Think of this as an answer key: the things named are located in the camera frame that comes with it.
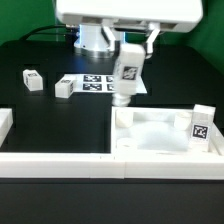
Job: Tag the white fiducial marker sheet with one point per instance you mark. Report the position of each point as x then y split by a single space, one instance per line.
101 83

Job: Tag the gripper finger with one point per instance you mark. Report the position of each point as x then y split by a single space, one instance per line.
149 42
110 38

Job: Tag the white square table top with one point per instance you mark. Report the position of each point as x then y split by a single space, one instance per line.
151 131

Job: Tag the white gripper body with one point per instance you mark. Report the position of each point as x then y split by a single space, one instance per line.
168 15

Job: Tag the white U-shaped obstacle fence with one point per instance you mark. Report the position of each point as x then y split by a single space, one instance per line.
91 165

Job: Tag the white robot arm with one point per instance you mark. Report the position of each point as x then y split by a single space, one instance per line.
91 41

